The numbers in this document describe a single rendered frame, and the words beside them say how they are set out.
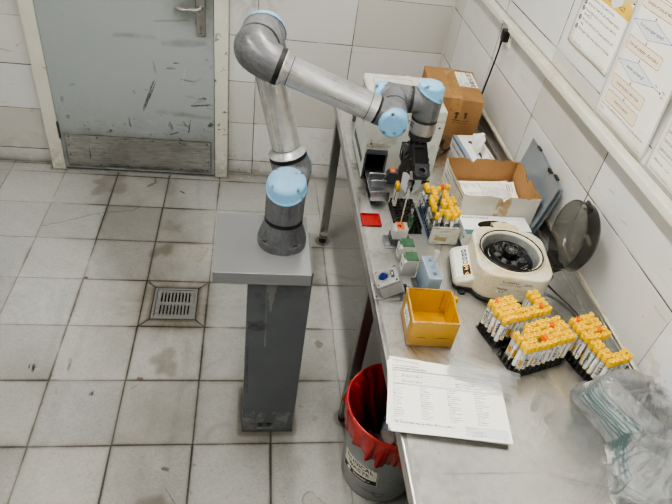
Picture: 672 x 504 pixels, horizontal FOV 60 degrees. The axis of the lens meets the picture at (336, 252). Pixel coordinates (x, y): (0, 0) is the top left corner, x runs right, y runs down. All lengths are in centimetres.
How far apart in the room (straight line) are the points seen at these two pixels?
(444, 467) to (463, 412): 16
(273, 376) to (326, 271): 107
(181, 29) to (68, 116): 84
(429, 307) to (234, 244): 61
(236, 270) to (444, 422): 71
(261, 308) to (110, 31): 196
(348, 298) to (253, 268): 131
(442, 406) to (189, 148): 253
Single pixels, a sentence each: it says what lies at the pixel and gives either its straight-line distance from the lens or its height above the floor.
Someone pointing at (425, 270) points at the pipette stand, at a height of 97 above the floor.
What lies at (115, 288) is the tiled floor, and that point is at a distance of 302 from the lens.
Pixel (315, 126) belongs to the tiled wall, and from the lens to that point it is 361.
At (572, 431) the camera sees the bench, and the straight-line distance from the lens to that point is 164.
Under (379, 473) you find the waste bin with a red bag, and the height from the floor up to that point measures 23.
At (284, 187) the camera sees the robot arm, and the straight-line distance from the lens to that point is 167.
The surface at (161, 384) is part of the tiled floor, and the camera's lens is 261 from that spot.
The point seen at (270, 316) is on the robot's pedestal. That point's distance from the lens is 192.
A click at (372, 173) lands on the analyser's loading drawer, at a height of 94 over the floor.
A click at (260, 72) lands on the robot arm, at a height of 146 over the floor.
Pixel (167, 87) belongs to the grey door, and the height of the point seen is 57.
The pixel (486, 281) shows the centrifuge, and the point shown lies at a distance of 180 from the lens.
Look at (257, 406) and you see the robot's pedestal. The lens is 231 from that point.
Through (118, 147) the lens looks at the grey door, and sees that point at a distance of 372.
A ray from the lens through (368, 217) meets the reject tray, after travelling 204.
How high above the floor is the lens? 209
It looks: 40 degrees down
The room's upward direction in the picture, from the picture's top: 10 degrees clockwise
